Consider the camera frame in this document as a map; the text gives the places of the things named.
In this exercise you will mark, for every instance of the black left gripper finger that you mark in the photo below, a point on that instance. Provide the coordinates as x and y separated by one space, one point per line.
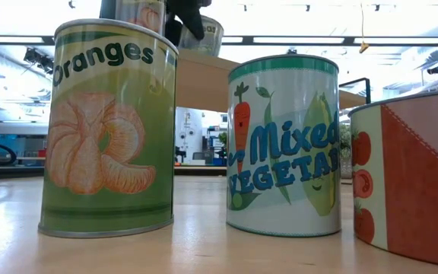
173 34
195 23

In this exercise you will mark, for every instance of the peaches label tin can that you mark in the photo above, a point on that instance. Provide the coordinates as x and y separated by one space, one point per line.
143 17

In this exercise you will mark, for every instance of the oranges label tin can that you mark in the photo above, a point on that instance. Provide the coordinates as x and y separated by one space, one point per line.
108 152

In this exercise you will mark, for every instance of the mixed vegetables label tin can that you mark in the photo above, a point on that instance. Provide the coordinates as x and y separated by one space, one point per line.
283 152

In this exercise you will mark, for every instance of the tomato label tin can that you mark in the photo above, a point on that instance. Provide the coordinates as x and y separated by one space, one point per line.
413 182

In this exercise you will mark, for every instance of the white cylindrical tank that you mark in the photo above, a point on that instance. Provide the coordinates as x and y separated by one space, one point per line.
189 129

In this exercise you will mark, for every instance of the green background plant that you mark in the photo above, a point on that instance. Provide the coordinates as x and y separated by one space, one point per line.
223 142

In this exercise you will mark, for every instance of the small blue box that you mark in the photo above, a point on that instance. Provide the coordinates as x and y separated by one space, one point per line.
219 162

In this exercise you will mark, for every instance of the black ceiling spotlights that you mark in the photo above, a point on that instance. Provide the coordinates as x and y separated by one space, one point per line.
36 57

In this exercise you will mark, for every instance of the red storage box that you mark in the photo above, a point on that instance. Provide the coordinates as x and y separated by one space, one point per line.
42 153

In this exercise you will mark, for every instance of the small green potted plant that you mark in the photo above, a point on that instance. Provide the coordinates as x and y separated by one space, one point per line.
345 148

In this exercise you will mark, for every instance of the wooden shelf with black frame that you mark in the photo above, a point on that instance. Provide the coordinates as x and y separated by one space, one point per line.
204 83

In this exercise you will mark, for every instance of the black ceiling camera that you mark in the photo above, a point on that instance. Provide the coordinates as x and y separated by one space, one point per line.
435 69

